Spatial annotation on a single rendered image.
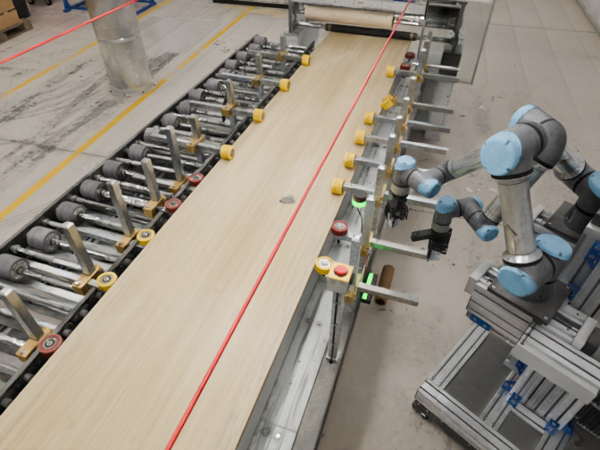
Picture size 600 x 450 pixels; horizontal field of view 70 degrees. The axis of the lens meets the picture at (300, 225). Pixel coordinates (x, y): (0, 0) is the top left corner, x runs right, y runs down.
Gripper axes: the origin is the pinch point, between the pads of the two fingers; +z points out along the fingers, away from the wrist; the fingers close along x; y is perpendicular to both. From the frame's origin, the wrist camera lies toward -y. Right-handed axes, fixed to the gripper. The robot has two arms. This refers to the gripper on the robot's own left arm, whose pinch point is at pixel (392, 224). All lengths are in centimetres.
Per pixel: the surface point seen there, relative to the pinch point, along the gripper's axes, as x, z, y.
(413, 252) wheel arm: 10.9, 13.1, 4.7
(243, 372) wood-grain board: -61, 9, 65
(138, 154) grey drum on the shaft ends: -137, 16, -83
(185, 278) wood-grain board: -89, 9, 22
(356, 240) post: -19.8, -14.0, 24.4
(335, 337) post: -28, 12, 49
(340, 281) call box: -29, -22, 51
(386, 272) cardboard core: 18, 91, -52
